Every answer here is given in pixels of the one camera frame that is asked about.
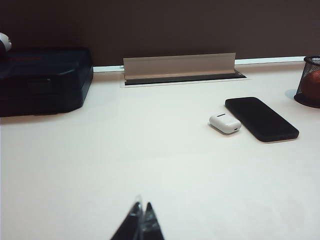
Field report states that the brown desk divider panel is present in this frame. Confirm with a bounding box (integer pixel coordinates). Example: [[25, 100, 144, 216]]
[[0, 0, 320, 67]]

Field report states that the white cable tray flap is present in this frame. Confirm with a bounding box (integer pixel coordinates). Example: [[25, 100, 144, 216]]
[[122, 52, 237, 81]]

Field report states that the orange fruit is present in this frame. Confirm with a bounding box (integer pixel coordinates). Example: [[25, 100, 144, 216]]
[[302, 69, 320, 97]]

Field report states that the black mesh pen holder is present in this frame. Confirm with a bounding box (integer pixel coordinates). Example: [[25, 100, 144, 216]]
[[293, 55, 320, 109]]

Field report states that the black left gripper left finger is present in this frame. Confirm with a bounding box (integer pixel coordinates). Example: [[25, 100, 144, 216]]
[[109, 194, 144, 240]]

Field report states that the black smartphone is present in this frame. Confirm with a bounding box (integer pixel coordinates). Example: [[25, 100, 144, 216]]
[[224, 96, 300, 143]]

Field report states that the dark blue tool case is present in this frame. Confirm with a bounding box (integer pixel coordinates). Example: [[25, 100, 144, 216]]
[[0, 47, 94, 118]]

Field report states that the white grey cylindrical tool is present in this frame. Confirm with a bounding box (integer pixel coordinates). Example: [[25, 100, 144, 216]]
[[0, 32, 13, 55]]

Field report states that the white wireless earphone case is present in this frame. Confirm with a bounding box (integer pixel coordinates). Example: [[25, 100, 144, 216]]
[[208, 112, 242, 136]]

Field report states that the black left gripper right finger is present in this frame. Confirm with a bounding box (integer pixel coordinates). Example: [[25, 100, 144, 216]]
[[139, 201, 166, 240]]

